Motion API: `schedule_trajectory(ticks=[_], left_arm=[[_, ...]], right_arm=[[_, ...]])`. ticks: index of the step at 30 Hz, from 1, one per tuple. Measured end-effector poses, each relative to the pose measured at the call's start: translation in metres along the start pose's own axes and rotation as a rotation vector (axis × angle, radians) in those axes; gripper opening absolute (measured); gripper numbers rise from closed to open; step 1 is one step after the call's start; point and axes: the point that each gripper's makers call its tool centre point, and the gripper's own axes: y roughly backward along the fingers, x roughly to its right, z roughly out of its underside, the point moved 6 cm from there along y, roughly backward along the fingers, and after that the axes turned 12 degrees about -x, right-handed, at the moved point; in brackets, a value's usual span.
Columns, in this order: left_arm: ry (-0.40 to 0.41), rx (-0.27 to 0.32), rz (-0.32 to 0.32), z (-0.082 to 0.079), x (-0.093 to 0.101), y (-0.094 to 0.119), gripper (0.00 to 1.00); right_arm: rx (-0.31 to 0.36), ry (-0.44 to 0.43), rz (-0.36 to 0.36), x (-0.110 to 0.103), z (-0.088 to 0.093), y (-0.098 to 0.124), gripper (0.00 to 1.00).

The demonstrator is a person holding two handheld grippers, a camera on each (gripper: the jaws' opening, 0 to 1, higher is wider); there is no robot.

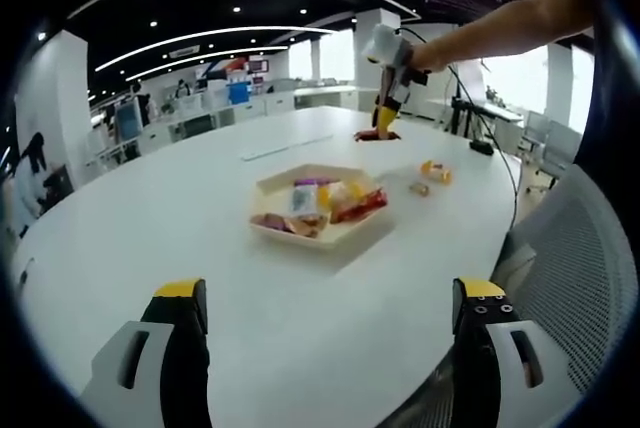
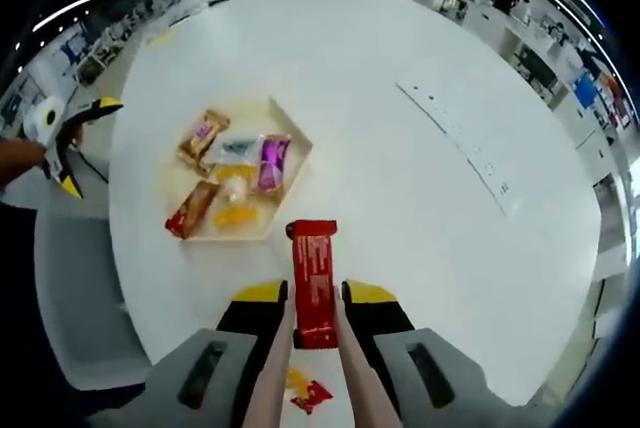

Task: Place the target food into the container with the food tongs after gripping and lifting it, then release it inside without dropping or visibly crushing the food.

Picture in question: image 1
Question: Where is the black tripod stand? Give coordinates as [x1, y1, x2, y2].
[449, 95, 496, 142]

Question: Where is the white mesh office chair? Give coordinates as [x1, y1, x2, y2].
[382, 162, 632, 428]

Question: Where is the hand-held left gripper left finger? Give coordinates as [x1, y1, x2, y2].
[79, 277, 211, 428]

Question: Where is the long black cable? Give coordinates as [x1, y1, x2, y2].
[394, 26, 519, 237]

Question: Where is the clear grey food packet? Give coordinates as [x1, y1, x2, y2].
[288, 185, 319, 217]

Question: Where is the yellow food packet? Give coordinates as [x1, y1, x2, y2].
[318, 180, 372, 212]

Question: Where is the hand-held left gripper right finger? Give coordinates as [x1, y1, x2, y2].
[451, 276, 576, 428]

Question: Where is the black cabinet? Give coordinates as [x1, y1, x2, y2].
[42, 163, 76, 204]

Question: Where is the teal display machine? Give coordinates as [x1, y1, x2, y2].
[114, 97, 144, 139]

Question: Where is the long white counter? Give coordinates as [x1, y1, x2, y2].
[84, 82, 359, 169]

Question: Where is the beige hexagonal container tray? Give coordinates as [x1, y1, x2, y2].
[248, 162, 390, 253]

